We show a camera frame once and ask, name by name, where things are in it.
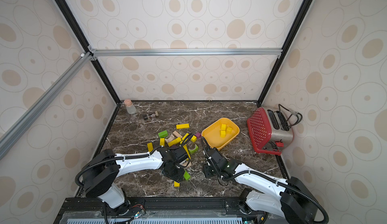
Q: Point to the clear bottle pink cap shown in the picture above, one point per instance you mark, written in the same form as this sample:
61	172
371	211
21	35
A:
130	107

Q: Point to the aluminium frame bar back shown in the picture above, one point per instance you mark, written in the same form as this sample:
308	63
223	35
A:
185	52

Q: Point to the aluminium frame bar left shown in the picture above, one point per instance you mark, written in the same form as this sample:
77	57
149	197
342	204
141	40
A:
24	123

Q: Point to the red polka dot toaster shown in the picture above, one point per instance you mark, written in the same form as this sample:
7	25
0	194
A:
269	132

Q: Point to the yellow block left short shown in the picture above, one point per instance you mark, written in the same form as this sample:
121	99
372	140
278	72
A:
150	147

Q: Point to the natural wood arch block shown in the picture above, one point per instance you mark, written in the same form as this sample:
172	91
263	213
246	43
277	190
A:
170	138

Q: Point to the natural wood rectangular block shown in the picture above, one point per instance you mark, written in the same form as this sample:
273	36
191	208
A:
176	134

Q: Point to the long yellow block far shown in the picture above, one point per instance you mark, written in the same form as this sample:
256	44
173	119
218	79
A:
182	126

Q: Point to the green block front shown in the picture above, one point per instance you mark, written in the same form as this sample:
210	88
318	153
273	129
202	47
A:
186	176

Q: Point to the long yellow block right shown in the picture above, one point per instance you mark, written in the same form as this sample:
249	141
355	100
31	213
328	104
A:
187	151

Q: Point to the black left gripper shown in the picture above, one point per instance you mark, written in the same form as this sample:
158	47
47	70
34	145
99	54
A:
179	178

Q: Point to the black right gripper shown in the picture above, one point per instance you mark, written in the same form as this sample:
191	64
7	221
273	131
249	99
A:
210	156

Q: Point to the green rectangular block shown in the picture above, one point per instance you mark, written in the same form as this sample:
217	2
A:
163	134

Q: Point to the long speckled yellow block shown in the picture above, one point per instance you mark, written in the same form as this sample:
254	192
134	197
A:
175	141

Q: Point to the natural wood cylinder block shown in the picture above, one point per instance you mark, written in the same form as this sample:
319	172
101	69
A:
186	164

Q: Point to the yellow plastic tray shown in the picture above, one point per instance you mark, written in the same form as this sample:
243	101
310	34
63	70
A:
212	133

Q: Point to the aluminium frame bar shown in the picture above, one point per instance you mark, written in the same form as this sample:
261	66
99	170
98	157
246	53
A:
185	52
24	123

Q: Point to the green rainbow arch block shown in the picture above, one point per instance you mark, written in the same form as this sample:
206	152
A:
193	150

